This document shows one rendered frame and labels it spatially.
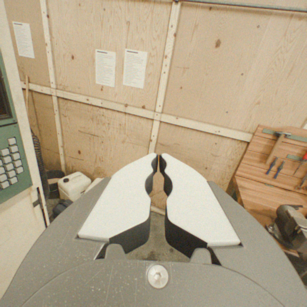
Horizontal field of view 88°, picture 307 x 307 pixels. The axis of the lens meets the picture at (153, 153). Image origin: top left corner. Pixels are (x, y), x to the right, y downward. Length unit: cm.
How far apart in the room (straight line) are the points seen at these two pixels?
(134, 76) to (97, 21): 54
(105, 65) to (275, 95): 149
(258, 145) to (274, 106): 33
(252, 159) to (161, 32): 132
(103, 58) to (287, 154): 183
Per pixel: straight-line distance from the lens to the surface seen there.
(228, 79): 155
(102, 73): 182
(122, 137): 184
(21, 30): 244
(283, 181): 185
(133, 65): 167
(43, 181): 120
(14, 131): 88
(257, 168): 172
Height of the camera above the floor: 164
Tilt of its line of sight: 27 degrees down
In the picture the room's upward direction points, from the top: 10 degrees clockwise
